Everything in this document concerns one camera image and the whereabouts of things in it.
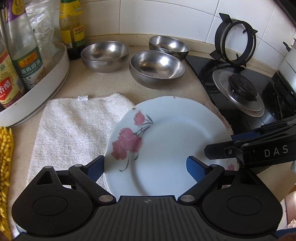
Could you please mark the yellow chenille mat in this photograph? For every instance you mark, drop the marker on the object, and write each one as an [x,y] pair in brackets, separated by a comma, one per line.
[7,150]

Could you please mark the steel pot on stove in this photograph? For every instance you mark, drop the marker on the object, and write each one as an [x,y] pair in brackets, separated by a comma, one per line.
[287,68]

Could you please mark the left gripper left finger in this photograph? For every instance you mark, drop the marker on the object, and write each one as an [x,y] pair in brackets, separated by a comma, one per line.
[87,176]

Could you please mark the white terry towel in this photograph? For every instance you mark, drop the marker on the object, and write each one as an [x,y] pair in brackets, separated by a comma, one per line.
[76,132]

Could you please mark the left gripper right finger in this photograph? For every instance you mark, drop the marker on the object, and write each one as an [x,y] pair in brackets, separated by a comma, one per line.
[207,179]

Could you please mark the black glass stove top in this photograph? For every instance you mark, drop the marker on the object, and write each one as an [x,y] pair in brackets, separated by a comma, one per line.
[278,99]

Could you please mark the steel bowl front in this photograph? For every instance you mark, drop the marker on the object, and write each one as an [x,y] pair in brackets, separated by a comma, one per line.
[155,69]

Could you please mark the red label vinegar bottle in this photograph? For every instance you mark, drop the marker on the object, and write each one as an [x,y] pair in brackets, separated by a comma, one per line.
[11,87]

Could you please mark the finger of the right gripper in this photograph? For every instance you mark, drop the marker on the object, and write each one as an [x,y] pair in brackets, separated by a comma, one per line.
[224,150]
[267,128]

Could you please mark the white plate pink flowers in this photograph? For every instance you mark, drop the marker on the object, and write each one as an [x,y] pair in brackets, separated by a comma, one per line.
[147,151]

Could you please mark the clear plastic bag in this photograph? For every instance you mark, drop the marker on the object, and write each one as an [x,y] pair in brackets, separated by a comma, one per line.
[41,15]

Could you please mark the purple cap sauce bottle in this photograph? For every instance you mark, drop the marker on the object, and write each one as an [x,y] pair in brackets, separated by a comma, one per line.
[22,44]

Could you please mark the steel bowl back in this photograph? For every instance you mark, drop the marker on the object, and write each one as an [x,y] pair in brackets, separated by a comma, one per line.
[169,45]

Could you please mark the green yellow label oil bottle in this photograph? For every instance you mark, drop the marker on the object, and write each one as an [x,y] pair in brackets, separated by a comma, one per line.
[72,28]

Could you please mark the white rotating condiment rack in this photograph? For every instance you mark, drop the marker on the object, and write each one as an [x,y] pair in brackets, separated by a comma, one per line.
[46,89]

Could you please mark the steel bowl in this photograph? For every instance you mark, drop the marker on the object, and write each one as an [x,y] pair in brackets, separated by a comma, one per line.
[105,56]
[169,45]
[155,69]

